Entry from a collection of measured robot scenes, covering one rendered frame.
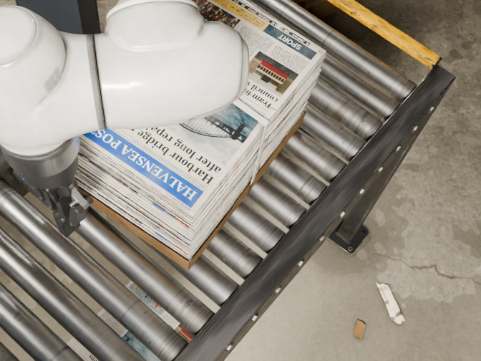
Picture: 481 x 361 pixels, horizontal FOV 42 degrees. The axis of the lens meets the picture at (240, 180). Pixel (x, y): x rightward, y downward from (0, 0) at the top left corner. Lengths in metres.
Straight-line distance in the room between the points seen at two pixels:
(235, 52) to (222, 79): 0.03
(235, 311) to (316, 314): 0.89
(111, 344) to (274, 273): 0.29
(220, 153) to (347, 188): 0.35
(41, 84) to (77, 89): 0.04
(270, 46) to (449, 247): 1.27
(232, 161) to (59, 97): 0.34
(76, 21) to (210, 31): 1.35
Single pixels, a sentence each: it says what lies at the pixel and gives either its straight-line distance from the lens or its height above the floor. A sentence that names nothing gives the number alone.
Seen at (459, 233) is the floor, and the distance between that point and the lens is 2.19.
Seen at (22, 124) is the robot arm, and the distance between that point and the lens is 0.67.
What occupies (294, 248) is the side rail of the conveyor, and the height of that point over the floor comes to 0.80.
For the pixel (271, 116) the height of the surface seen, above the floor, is 1.03.
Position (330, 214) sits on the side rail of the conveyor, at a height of 0.80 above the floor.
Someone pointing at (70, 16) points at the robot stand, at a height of 0.36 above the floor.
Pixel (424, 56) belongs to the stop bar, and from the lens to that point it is 1.40.
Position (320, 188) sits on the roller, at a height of 0.80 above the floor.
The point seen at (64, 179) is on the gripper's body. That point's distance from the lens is 0.81.
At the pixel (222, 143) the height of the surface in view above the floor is 1.03.
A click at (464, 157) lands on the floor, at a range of 2.34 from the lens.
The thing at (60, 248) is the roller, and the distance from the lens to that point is 1.11.
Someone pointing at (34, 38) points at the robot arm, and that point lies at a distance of 0.63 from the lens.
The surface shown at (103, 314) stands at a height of 0.01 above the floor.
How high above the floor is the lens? 1.81
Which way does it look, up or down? 61 degrees down
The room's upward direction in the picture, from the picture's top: 11 degrees clockwise
